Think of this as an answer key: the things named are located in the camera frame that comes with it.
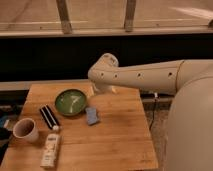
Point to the white plastic bottle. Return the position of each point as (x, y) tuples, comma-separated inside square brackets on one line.
[(50, 151)]

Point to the green ceramic bowl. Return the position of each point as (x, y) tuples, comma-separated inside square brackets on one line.
[(71, 102)]

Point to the black rectangular brush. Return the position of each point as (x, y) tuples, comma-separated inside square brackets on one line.
[(49, 118)]

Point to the blue sponge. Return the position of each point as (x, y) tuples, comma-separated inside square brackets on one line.
[(91, 116)]

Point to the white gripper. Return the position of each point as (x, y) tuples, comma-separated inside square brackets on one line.
[(99, 89)]

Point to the white ceramic mug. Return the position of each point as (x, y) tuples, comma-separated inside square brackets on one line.
[(26, 129)]

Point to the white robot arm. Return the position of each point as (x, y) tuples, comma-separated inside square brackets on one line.
[(189, 134)]

